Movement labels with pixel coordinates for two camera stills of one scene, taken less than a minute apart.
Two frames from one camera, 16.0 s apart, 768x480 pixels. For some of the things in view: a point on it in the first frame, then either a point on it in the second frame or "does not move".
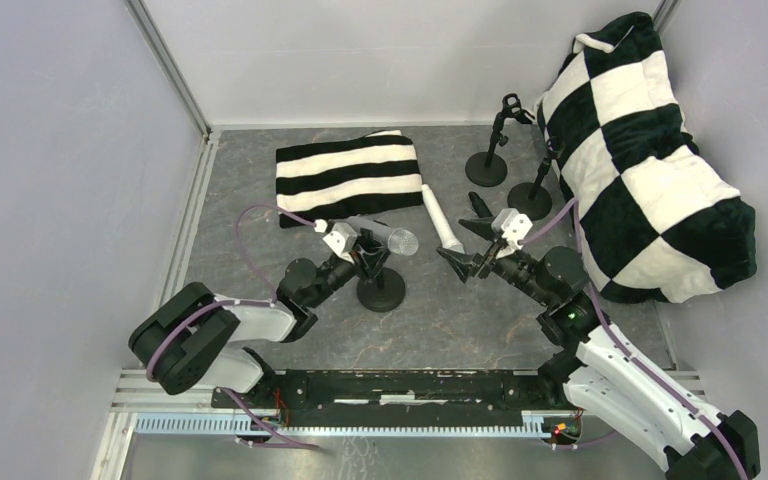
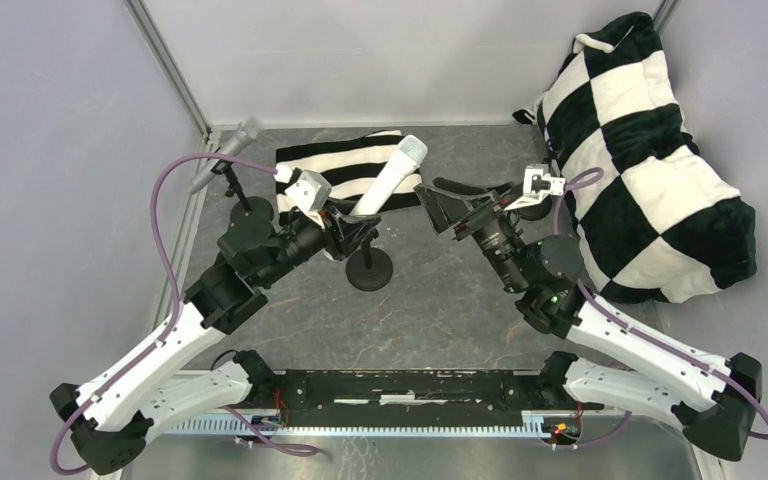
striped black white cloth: [327, 181] does not move
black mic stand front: [379, 291] → [251, 222]
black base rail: [401, 397] does not move
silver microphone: [401, 241] → [246, 131]
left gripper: [366, 253] → [336, 232]
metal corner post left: [171, 66] does not move
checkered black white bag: [658, 222] does not move
